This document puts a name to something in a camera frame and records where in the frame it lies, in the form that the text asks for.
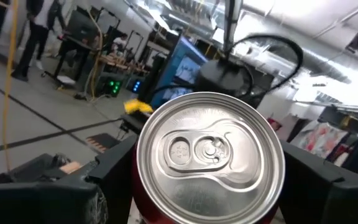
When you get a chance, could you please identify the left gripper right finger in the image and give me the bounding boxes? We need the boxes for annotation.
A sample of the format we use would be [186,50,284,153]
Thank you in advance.
[278,139,358,224]

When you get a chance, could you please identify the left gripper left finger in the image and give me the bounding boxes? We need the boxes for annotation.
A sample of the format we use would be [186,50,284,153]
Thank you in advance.
[0,133,139,224]

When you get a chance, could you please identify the red cola can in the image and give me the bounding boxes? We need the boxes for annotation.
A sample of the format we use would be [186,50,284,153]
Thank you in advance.
[131,91,287,224]

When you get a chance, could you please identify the black mat orange stripes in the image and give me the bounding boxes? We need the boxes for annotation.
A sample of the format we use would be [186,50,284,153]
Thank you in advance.
[84,133,121,154]

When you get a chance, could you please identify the black device blue lights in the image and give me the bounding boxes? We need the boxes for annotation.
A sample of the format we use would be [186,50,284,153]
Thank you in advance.
[131,79,144,94]

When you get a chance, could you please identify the black computer green lights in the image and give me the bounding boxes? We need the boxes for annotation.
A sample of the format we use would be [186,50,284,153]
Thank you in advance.
[103,77,124,97]

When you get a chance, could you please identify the colourful patterned cloth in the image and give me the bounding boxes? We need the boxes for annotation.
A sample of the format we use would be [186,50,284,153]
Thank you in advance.
[290,119,349,162]

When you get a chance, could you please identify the computer monitor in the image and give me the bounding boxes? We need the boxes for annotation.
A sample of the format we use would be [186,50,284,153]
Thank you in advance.
[150,35,209,110]

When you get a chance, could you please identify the person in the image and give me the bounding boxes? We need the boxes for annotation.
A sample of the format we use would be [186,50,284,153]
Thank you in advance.
[11,0,68,82]
[112,32,129,54]

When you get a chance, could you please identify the black workstation cart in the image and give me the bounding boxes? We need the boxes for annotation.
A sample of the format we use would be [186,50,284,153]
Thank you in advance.
[53,9,105,91]

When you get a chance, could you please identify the yellow cable tag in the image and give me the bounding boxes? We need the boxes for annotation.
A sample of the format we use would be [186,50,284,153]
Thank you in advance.
[123,98,154,115]

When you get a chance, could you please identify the yellow cable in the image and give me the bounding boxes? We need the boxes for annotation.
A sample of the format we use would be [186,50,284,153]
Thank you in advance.
[87,12,105,100]
[2,0,20,166]

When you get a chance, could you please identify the black aluminium table frame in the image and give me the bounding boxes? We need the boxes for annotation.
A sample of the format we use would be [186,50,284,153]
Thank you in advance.
[223,0,244,54]

